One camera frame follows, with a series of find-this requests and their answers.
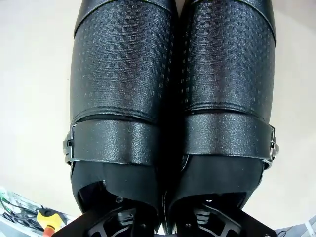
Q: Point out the black leather buckle shoe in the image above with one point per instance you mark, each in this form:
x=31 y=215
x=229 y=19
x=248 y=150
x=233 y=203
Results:
x=227 y=86
x=121 y=86

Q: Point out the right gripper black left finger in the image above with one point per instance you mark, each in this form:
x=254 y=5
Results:
x=111 y=222

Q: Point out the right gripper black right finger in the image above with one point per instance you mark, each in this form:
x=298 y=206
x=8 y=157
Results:
x=217 y=221

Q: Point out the yellow emergency stop button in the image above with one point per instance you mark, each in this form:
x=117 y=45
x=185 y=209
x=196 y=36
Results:
x=49 y=222

